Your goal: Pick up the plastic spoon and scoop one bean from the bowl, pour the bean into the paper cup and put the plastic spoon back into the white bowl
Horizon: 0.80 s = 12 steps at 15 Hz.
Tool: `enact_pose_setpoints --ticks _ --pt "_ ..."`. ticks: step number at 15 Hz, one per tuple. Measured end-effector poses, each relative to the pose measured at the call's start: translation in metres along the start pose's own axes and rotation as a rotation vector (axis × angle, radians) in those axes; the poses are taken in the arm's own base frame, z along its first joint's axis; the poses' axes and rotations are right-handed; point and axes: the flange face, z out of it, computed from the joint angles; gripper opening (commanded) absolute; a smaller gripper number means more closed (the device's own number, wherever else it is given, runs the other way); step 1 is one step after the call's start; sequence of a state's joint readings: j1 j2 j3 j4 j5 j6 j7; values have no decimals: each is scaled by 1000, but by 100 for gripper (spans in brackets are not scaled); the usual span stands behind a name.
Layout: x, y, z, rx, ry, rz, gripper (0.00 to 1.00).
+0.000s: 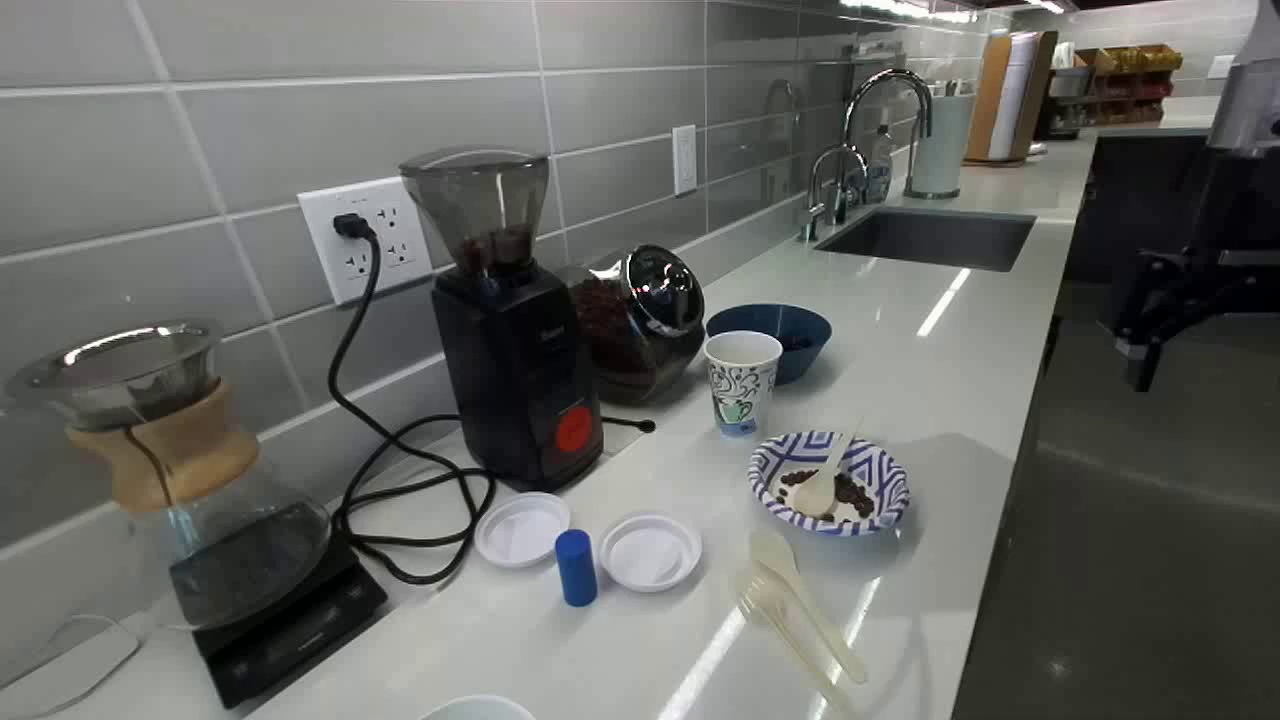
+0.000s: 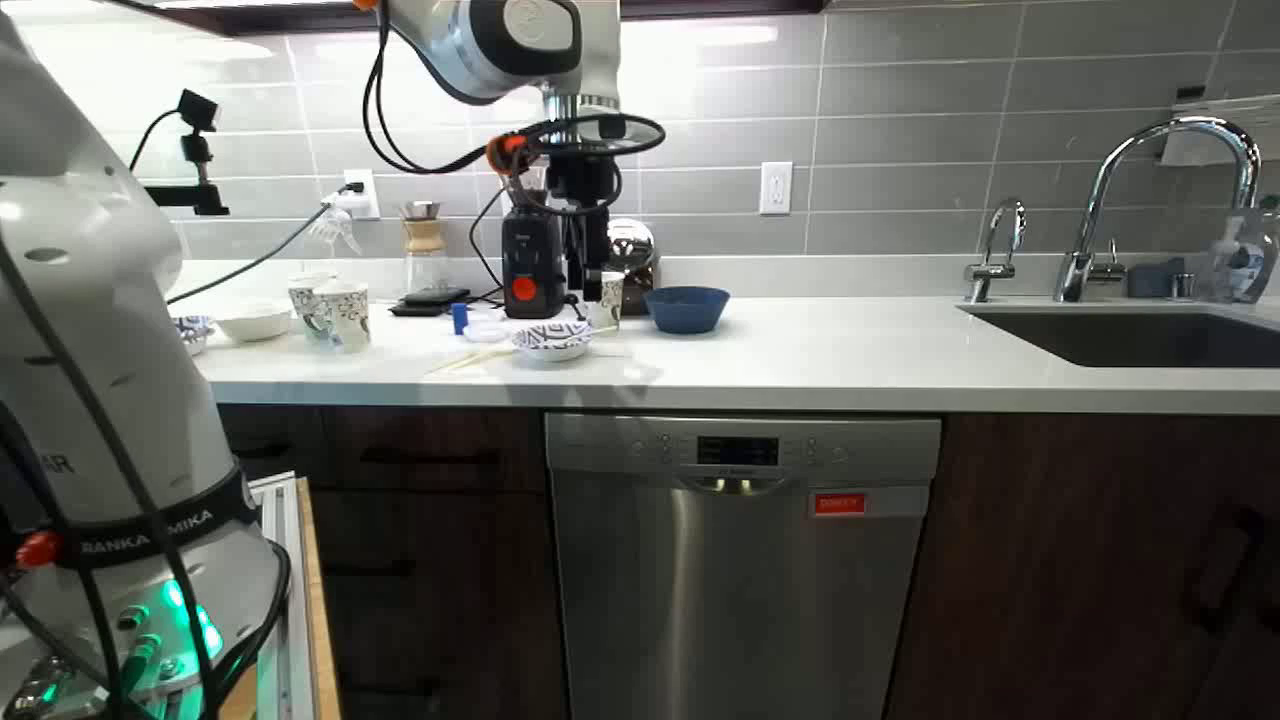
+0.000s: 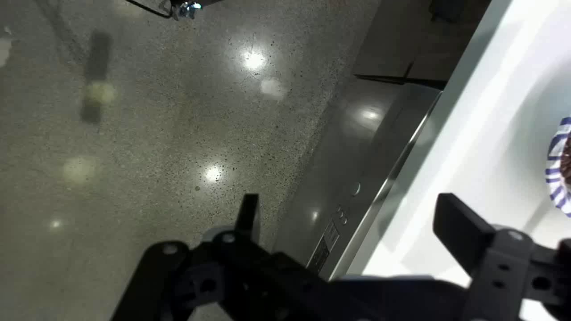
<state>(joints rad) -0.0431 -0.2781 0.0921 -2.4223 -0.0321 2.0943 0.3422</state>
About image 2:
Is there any small chrome tap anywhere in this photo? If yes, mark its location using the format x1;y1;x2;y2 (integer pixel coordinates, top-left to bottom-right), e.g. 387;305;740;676
963;194;1029;305

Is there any white paper cup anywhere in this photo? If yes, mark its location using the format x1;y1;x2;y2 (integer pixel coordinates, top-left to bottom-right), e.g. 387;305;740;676
595;272;622;330

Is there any white wall outlet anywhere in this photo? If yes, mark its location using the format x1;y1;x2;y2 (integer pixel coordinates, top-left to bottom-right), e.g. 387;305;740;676
338;169;379;220

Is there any patterned paper cup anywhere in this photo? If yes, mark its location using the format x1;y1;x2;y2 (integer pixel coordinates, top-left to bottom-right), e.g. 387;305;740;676
314;284;371;353
286;274;329;339

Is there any kitchen sink basin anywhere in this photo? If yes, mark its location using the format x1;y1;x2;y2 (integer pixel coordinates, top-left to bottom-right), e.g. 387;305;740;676
974;309;1280;369

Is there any clear soap dispenser bottle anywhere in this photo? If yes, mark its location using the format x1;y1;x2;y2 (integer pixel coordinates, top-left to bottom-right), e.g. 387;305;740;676
1193;211;1276;305

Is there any shiny metal kettle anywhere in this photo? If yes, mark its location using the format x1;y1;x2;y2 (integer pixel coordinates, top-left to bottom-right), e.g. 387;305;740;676
606;216;660;317

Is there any dark wood cabinet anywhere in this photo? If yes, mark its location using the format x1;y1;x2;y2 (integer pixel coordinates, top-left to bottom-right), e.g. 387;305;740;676
889;414;1280;720

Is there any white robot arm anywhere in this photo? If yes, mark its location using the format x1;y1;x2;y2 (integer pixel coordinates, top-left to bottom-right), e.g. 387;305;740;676
0;16;290;720

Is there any stainless steel dishwasher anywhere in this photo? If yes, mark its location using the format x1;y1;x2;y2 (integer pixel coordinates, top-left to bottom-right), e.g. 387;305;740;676
544;413;938;720

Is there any chrome kitchen faucet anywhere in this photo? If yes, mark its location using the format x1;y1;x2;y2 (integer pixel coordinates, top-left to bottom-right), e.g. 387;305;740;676
1052;115;1264;305

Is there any white shallow dish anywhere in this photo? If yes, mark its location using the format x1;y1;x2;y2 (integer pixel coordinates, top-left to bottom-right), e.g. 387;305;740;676
217;309;290;345

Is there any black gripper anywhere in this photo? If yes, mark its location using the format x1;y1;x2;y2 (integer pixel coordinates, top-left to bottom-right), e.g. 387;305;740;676
547;153;618;301

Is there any glass jar with lid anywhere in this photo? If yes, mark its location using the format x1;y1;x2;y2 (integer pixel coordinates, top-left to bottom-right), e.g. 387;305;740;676
402;198;449;296

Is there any black coffee grinder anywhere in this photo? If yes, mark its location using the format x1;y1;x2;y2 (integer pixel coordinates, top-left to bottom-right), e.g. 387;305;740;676
500;191;562;321

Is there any white light switch plate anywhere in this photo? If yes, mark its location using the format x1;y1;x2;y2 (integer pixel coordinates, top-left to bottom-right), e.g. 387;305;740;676
759;160;794;216

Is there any dark blue bowl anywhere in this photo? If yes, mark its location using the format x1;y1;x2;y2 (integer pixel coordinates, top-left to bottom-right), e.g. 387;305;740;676
647;284;727;336

